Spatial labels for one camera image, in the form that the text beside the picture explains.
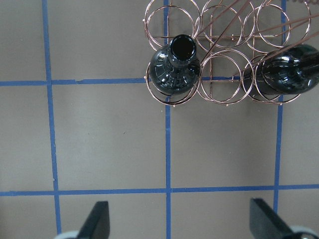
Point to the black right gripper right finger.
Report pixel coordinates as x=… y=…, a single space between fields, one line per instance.
x=264 y=223

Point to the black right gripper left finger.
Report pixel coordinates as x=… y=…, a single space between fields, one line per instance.
x=97 y=224

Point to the dark wine bottle far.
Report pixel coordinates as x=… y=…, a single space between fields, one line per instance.
x=292 y=72

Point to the dark wine bottle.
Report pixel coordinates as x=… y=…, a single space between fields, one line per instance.
x=292 y=72
x=175 y=67

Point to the dark wine bottle near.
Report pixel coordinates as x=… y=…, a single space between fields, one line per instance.
x=175 y=67

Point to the copper wire wine basket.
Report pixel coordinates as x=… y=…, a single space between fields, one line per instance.
x=229 y=39

